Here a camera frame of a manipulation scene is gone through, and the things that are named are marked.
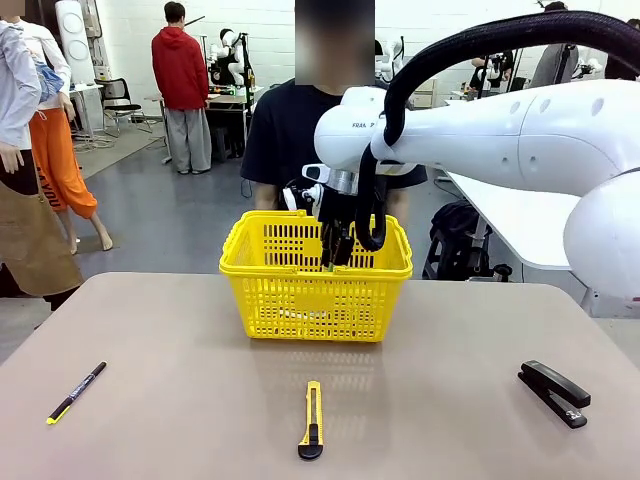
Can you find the white shelf cabinet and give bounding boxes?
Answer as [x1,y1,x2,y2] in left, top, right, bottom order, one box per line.
[413,78,439,109]

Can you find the yellow plastic shopping basket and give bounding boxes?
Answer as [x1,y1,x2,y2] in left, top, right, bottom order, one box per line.
[218,209,415,344]

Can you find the white gripper camera bracket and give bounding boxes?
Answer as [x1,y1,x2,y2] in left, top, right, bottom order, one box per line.
[282,183,324,211]

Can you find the black right arm cable sleeve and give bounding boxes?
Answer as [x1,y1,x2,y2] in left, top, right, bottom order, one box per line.
[355,10,640,254]

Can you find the white tower air conditioner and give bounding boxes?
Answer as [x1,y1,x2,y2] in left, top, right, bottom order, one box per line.
[54,0,97,136]

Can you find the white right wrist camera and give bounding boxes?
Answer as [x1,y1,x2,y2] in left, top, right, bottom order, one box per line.
[301,163,332,185]

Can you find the yellow utility knife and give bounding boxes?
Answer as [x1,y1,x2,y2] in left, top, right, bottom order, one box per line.
[297,380,325,461]

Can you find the white marker black cap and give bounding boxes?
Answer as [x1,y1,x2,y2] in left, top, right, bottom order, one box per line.
[278,307,331,321]

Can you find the black stool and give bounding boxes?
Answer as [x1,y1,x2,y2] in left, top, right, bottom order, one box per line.
[422,230,454,280]

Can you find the mannequin with orange pants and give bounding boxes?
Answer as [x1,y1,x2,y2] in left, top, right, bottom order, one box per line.
[22,19,114,256]

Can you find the white robot on tripod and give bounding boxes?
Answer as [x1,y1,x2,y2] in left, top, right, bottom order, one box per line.
[469,49,516,92]

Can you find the black stapler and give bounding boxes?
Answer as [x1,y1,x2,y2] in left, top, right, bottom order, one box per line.
[517,359,592,430]

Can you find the mannequin with brown apron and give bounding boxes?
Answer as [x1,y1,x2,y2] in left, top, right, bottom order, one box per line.
[0,0,85,311]

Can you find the black highlighter pen yellow caps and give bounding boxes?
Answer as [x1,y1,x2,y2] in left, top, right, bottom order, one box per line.
[46,361,108,426]

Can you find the black office chair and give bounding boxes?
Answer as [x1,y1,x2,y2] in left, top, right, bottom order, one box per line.
[93,77,154,139]

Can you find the person in black t-shirt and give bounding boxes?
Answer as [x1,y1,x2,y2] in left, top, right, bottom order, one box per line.
[240,0,429,224]

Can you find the person in red hoodie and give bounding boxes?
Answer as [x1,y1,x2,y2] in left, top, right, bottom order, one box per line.
[151,1,213,176]

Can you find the person in grey hoodie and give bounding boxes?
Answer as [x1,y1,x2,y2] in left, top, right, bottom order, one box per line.
[529,1,581,89]

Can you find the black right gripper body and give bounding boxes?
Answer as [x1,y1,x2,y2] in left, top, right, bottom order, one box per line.
[315,182,359,233]

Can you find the black backpack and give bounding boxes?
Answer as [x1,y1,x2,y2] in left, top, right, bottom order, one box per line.
[429,200,494,281]

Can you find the dark workbench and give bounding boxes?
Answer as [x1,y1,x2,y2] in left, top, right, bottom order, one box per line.
[205,84,262,162]

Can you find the white background humanoid robot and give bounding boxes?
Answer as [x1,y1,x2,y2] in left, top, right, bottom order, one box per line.
[374,34,406,81]

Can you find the white background robot black stand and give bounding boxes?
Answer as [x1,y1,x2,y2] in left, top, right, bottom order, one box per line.
[209,28,252,87]

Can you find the large white table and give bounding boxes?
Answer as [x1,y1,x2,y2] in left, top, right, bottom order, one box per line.
[442,169,585,274]

